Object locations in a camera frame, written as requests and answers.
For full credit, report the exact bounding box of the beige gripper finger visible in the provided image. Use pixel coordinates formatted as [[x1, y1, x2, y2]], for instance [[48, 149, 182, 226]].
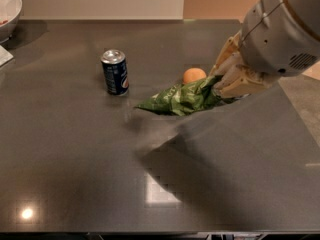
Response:
[[209, 33, 244, 78], [211, 64, 279, 98]]

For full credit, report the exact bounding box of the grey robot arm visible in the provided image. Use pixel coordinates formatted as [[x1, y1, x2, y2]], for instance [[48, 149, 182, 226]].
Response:
[[211, 0, 320, 98]]

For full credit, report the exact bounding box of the green jalapeno chip bag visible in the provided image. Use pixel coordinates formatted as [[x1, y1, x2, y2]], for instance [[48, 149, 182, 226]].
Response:
[[137, 76, 236, 116]]

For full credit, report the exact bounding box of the white bowl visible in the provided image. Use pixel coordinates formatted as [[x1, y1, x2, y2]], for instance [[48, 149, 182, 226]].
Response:
[[0, 0, 23, 43]]

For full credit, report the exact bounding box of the blue soda can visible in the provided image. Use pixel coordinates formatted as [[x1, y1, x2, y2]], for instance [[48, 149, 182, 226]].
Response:
[[101, 49, 129, 95]]

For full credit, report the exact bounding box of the white paper sheet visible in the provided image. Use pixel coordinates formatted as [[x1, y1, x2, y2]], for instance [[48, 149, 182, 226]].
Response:
[[0, 45, 14, 67]]

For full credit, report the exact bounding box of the orange fruit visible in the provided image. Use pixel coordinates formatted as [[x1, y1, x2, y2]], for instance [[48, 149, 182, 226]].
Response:
[[182, 68, 207, 84]]

